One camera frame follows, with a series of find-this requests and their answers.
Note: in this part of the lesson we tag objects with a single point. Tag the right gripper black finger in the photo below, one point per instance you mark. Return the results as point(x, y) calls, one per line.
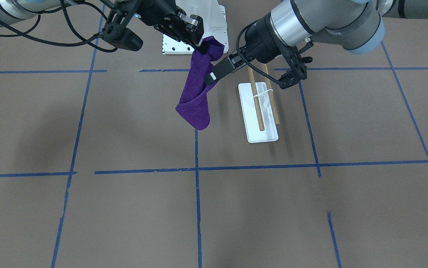
point(187, 33)

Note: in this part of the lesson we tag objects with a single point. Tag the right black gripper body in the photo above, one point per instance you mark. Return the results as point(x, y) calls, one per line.
point(157, 12)

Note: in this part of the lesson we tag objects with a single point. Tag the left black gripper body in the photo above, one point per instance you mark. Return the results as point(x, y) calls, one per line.
point(260, 39)

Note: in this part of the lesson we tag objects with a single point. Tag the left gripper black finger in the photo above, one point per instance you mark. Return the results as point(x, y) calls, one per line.
point(230, 64)

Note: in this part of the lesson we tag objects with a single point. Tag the purple towel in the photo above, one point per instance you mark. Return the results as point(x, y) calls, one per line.
point(193, 102)

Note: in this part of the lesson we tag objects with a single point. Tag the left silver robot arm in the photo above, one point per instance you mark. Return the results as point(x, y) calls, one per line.
point(293, 26)

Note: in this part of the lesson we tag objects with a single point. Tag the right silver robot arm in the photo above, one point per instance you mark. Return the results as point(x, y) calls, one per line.
point(14, 11)

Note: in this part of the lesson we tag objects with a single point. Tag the white wooden towel rack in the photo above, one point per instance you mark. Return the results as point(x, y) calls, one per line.
point(259, 109)

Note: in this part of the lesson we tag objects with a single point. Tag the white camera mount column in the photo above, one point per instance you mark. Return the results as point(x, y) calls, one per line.
point(214, 24)

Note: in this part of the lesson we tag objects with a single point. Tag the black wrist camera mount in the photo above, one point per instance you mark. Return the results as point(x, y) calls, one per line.
point(116, 31)

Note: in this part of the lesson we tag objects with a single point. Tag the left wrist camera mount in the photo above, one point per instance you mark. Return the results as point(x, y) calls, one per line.
point(297, 64)

